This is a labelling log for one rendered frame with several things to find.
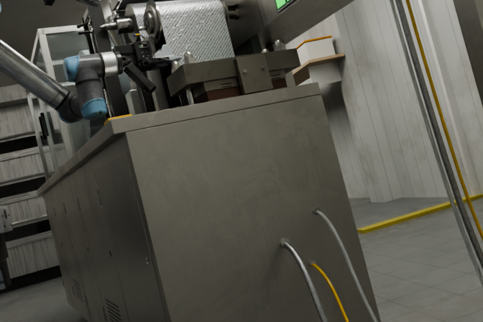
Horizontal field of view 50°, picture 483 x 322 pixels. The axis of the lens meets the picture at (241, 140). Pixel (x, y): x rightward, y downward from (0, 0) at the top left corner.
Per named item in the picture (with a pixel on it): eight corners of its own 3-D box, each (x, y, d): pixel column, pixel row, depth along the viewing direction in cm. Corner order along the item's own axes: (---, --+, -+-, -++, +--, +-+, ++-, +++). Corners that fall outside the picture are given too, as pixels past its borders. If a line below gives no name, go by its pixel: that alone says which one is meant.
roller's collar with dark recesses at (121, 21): (116, 37, 200) (112, 20, 200) (131, 34, 202) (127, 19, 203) (119, 31, 194) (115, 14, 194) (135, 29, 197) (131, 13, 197)
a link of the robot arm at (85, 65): (67, 88, 159) (60, 61, 159) (102, 83, 164) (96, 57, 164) (70, 81, 152) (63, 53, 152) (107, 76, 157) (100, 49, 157)
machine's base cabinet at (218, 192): (70, 318, 354) (42, 194, 359) (159, 287, 383) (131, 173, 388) (203, 467, 129) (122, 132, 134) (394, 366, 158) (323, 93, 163)
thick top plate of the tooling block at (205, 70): (170, 96, 164) (165, 78, 165) (277, 78, 182) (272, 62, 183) (187, 84, 150) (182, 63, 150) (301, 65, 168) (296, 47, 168)
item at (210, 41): (175, 82, 170) (162, 28, 171) (238, 72, 181) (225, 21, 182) (175, 82, 170) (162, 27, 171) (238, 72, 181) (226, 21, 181)
